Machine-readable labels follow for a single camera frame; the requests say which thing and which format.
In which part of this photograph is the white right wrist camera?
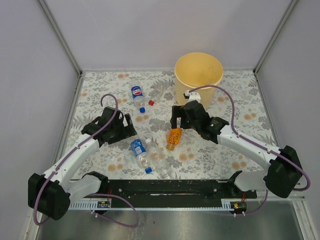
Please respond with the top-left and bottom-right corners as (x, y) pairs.
(183, 90), (201, 103)

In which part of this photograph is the clear bottle white cap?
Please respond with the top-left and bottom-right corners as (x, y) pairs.
(145, 138), (173, 179)

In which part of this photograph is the Pepsi label plastic bottle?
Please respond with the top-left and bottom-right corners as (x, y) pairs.
(129, 81), (146, 114)

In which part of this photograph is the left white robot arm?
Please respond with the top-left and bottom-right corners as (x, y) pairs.
(27, 107), (137, 221)

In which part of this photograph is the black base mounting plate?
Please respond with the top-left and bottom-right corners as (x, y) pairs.
(98, 179), (257, 203)

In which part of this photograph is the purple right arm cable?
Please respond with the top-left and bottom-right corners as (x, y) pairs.
(188, 85), (312, 217)

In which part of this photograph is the left aluminium frame post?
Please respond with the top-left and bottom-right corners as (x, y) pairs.
(37, 0), (83, 76)

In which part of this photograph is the blue label bottle blue cap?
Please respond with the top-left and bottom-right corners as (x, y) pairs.
(130, 138), (153, 174)

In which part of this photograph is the clear bottle red cap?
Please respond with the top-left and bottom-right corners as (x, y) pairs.
(148, 80), (174, 106)

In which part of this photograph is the floral patterned table mat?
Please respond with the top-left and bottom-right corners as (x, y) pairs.
(66, 70), (275, 179)

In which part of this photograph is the yellow plastic bin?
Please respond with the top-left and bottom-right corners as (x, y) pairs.
(174, 52), (224, 105)

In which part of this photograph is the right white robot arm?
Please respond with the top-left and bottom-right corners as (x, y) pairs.
(170, 100), (303, 198)

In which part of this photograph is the aluminium frame post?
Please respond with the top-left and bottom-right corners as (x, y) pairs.
(37, 0), (83, 76)
(252, 0), (300, 74)

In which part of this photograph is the white slotted cable duct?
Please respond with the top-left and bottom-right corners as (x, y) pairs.
(69, 196), (247, 212)

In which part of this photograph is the right aluminium frame post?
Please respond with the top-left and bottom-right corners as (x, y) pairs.
(252, 0), (300, 74)

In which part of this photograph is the orange label plastic bottle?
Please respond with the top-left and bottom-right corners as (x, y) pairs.
(166, 127), (182, 151)

